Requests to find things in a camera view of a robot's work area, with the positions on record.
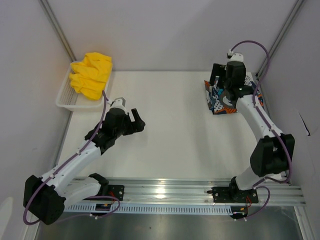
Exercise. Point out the yellow shorts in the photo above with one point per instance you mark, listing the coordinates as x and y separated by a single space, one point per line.
90 76

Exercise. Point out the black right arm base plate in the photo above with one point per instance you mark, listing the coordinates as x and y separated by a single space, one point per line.
222 194

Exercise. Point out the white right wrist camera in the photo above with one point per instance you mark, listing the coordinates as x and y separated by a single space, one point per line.
234 56

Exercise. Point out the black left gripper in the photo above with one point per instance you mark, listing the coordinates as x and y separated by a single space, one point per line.
134 126

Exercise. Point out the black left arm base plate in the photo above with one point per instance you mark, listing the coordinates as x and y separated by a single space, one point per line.
116 191

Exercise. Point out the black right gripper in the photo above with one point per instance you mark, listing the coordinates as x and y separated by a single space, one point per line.
217 70

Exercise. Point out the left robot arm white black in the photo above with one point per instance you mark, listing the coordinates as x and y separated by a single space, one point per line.
47 196

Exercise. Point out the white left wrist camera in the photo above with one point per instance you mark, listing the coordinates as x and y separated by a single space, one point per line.
119 103

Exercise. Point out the white plastic basket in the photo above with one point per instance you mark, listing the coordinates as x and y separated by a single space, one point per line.
69 99

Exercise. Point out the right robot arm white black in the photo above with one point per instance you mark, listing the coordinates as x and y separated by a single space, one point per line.
274 149

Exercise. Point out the slotted grey cable duct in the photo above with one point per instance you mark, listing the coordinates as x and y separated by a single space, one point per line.
166 209

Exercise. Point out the aluminium mounting rail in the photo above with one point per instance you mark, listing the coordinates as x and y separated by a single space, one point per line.
194 192

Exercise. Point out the colourful patterned shorts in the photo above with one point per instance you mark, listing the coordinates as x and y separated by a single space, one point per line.
218 104

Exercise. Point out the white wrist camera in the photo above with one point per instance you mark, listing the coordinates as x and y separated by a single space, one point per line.
234 56
119 103

